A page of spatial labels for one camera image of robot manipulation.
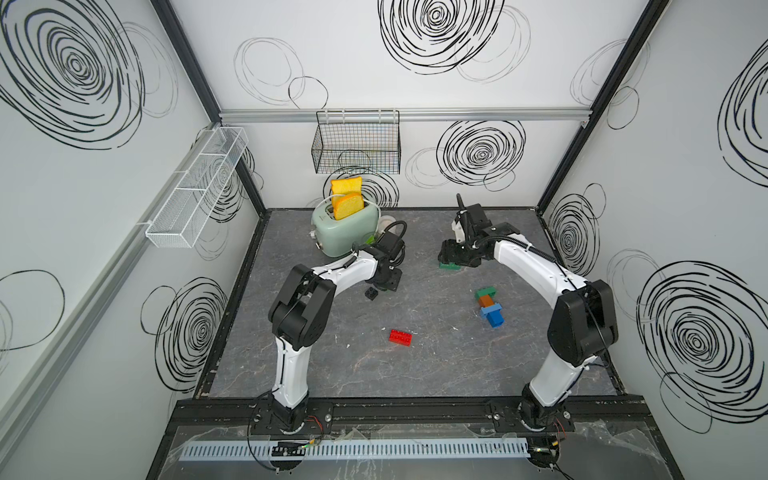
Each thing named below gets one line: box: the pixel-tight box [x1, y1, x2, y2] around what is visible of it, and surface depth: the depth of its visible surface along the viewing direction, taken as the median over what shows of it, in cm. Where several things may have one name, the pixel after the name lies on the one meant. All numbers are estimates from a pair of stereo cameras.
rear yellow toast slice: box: [330, 176, 363, 203], surface depth 100 cm
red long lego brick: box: [388, 329, 413, 347], surface depth 87 cm
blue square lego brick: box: [480, 302, 502, 318], surface depth 93 cm
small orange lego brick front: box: [478, 294, 495, 308], surface depth 94 cm
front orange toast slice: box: [333, 193, 365, 221], surface depth 96 cm
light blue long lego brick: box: [486, 309, 505, 328], surface depth 92 cm
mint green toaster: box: [311, 201, 379, 257], surface depth 99 cm
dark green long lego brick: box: [476, 286, 497, 300], surface depth 98 cm
